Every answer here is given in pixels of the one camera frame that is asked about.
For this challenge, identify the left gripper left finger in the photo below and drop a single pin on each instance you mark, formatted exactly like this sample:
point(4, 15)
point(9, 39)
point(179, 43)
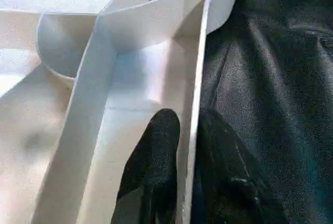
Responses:
point(153, 172)

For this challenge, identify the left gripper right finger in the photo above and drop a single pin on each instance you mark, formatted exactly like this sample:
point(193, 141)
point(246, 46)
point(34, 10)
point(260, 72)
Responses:
point(223, 182)

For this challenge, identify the white plastic table top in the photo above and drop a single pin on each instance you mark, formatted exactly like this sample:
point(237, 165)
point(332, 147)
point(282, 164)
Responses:
point(65, 104)

